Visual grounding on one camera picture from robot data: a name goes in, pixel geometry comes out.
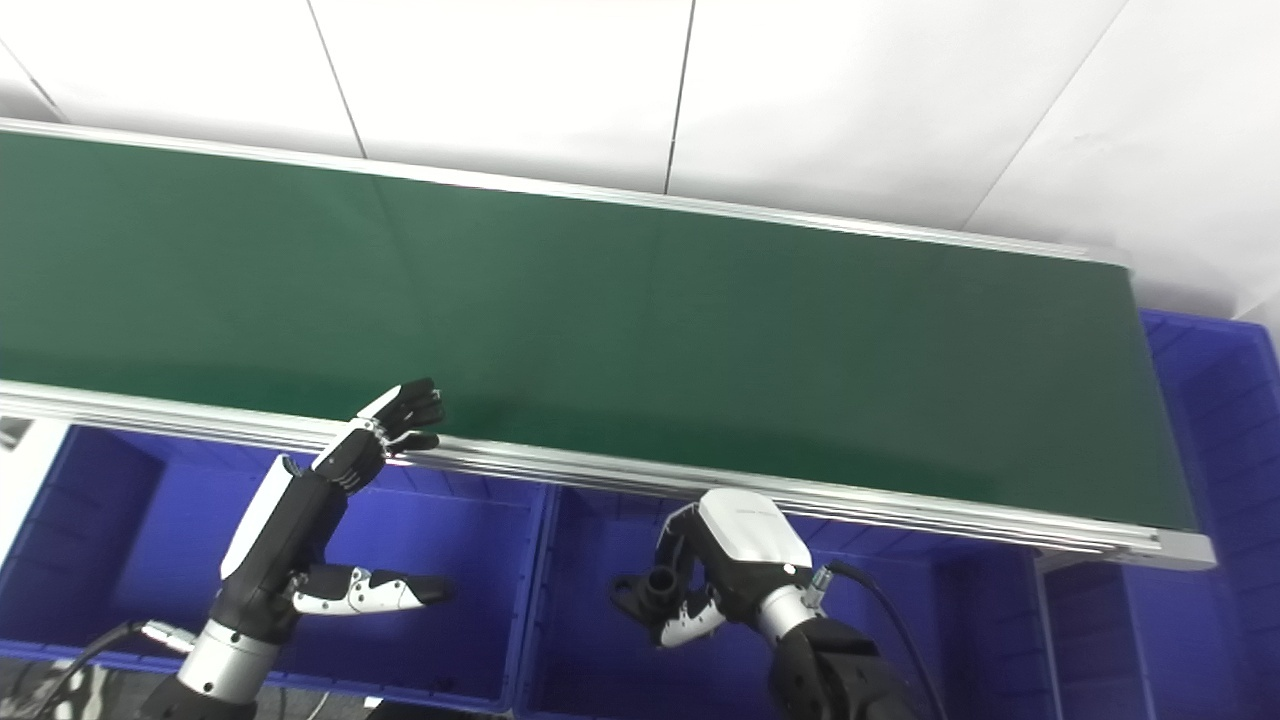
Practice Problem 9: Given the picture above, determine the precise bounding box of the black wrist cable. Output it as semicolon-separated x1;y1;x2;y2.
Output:
0;619;198;720
804;559;948;720

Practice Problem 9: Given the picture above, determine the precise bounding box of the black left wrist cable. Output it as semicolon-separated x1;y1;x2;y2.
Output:
0;619;198;720

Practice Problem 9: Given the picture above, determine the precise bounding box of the blue plastic bin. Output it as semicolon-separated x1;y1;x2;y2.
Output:
0;424;557;714
514;487;1062;720
1038;309;1280;720

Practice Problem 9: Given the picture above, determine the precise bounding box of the green conveyor belt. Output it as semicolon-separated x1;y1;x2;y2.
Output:
0;117;1217;574
0;130;1200;532

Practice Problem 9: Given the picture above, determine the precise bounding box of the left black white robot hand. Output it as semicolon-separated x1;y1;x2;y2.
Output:
209;377;457;644

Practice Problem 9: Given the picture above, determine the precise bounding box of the black flanged machine part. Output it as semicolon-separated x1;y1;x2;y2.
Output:
609;565;703;628

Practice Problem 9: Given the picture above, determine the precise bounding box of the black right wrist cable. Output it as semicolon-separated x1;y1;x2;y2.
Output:
804;559;948;720

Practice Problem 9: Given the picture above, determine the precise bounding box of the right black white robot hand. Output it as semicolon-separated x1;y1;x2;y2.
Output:
654;489;814;649

